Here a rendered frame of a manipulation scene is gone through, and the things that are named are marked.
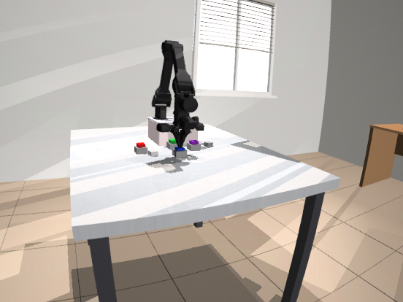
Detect green button in grey housing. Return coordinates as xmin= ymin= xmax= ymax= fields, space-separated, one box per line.
xmin=166 ymin=139 xmax=177 ymax=150

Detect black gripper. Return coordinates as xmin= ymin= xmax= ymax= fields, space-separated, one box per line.
xmin=157 ymin=109 xmax=204 ymax=148

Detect red button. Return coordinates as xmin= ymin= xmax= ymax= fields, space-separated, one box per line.
xmin=134 ymin=142 xmax=147 ymax=155

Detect purple button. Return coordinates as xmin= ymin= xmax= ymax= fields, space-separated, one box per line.
xmin=187 ymin=140 xmax=201 ymax=151

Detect blue button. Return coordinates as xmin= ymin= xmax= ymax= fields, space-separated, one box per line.
xmin=172 ymin=147 xmax=187 ymax=158

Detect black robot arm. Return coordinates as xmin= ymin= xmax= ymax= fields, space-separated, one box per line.
xmin=152 ymin=40 xmax=199 ymax=130

